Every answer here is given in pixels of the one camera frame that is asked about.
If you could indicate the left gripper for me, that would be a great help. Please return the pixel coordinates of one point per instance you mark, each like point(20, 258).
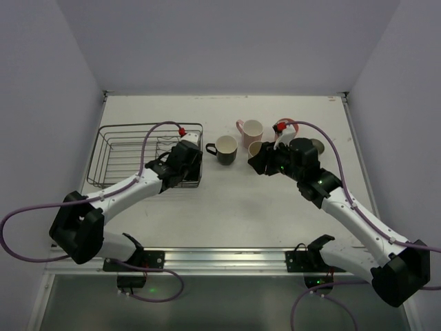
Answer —
point(194, 165)

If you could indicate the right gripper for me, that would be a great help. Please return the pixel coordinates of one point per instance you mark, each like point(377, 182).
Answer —
point(267, 162)

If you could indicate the pink ceramic mug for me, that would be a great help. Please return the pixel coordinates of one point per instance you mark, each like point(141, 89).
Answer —
point(250, 131)

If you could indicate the black glossy mug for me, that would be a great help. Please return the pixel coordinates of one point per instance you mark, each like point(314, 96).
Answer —
point(224, 149)

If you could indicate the salmon pink tumbler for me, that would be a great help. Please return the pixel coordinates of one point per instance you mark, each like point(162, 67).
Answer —
point(291, 128)

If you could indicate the beige two-tier cup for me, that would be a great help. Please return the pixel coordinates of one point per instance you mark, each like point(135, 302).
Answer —
point(318, 145)

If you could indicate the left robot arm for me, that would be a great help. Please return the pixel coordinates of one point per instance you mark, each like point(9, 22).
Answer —
point(79, 226)

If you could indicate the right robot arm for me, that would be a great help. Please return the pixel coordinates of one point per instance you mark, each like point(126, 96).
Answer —
point(395, 267)

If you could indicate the right controller box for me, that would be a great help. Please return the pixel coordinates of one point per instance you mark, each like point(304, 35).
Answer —
point(319, 279)

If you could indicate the controller box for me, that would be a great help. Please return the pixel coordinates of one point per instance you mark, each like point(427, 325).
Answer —
point(319, 279)
point(130, 282)

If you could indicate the left controller box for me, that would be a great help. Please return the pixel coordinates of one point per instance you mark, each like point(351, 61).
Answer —
point(130, 282)

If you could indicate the wire dish rack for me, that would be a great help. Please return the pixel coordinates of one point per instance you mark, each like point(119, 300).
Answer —
point(119, 150)

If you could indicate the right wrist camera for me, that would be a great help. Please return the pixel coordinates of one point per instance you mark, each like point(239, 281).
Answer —
point(281, 141)

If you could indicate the aluminium mounting rail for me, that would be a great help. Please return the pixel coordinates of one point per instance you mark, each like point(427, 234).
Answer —
point(224, 260)

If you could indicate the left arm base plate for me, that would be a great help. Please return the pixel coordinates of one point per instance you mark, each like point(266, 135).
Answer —
point(151, 259)

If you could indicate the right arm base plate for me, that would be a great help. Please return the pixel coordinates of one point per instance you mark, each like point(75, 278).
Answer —
point(304, 258)

